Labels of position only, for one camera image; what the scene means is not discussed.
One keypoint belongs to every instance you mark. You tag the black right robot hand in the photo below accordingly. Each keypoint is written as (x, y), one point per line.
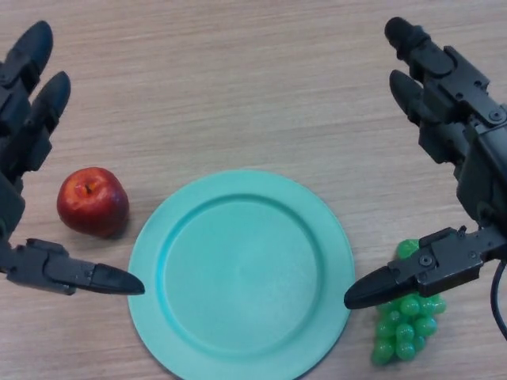
(483, 170)

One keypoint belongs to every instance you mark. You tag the teal round plate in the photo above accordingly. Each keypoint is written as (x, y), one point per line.
(245, 269)

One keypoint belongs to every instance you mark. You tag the red apple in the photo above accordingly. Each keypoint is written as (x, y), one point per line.
(92, 202)

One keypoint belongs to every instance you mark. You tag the green grapes bunch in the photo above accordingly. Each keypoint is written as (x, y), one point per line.
(404, 332)

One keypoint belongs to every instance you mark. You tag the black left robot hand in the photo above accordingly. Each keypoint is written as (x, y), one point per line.
(20, 118)

